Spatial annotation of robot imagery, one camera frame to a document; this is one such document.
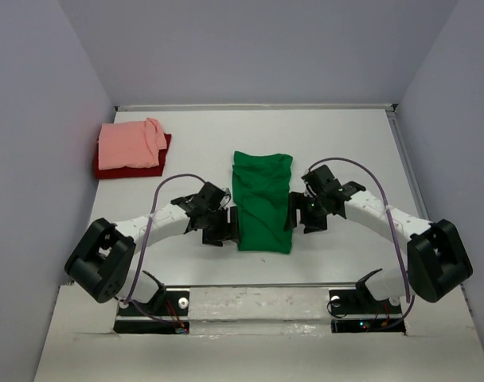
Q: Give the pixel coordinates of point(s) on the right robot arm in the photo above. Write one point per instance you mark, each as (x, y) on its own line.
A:
(432, 259)

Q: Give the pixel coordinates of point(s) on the green t shirt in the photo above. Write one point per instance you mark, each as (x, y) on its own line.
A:
(261, 186)

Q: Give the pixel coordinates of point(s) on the dark red t shirt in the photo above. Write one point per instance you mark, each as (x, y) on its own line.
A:
(128, 172)

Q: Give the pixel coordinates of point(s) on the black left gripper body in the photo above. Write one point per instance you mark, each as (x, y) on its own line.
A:
(215, 227)

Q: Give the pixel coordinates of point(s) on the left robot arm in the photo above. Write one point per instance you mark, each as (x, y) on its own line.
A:
(108, 260)

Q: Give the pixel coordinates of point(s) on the pink t shirt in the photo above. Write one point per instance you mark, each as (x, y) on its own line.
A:
(133, 144)

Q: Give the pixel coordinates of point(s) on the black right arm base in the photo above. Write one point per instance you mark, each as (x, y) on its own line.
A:
(351, 312)

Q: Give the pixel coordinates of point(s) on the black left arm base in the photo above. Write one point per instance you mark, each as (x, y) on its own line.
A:
(171, 317)

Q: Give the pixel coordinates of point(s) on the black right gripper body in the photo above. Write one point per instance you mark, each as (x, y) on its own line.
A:
(313, 213)

